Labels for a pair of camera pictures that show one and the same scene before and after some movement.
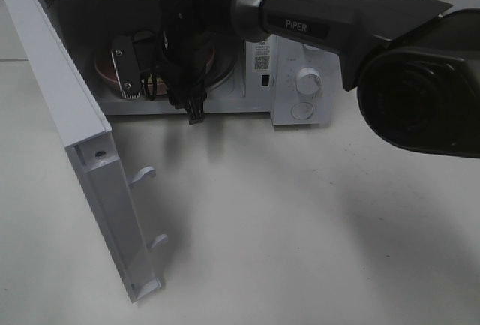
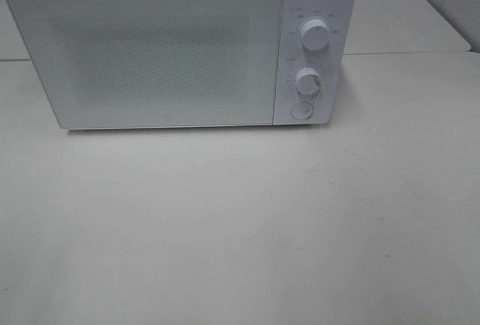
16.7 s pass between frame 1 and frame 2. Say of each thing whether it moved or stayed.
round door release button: stayed
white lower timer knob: stayed
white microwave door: moved
